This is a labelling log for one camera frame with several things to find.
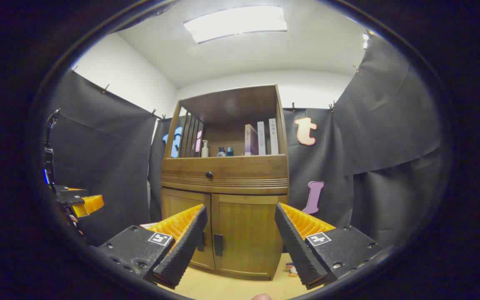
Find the small ceiling light panel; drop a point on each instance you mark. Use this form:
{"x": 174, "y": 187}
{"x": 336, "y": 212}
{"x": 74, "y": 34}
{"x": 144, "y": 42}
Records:
{"x": 365, "y": 39}

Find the white pump bottle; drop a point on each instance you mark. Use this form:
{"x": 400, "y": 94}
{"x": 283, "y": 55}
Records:
{"x": 205, "y": 150}

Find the black backdrop cloth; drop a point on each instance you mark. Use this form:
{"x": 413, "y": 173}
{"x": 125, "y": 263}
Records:
{"x": 106, "y": 146}

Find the small colourful toy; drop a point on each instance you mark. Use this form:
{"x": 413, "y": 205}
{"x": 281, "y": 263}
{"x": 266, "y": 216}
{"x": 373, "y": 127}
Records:
{"x": 292, "y": 270}

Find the small blue bottle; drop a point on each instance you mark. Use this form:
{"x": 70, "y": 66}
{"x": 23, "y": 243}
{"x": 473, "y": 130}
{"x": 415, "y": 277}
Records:
{"x": 221, "y": 153}

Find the wooden double-door shoe cabinet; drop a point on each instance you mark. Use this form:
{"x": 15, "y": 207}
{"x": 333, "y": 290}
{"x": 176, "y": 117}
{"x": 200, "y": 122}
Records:
{"x": 231, "y": 104}

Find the large ceiling light panel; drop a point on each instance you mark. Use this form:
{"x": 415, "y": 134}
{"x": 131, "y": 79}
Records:
{"x": 236, "y": 23}

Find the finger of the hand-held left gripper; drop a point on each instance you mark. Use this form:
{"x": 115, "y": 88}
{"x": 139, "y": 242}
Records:
{"x": 92, "y": 204}

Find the wooden drawer with black knob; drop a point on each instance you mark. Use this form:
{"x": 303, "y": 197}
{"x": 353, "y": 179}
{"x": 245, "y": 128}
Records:
{"x": 244, "y": 173}

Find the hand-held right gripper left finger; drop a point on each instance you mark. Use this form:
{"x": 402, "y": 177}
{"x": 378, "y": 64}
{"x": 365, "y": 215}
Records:
{"x": 181, "y": 254}

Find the purple box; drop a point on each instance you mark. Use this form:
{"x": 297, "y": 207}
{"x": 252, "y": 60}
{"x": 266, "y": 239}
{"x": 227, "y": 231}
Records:
{"x": 250, "y": 141}

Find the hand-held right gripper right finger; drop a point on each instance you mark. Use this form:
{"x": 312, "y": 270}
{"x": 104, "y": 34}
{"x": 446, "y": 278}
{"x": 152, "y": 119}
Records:
{"x": 300, "y": 254}

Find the wooden cabinet door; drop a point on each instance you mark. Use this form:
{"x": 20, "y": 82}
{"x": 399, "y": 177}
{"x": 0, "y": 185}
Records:
{"x": 248, "y": 233}
{"x": 181, "y": 204}

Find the pale grey box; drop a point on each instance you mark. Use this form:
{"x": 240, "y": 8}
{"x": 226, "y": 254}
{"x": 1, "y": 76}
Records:
{"x": 261, "y": 139}

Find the small teal jar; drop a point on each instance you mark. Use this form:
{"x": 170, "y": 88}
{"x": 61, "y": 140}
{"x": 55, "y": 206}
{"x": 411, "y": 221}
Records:
{"x": 230, "y": 152}

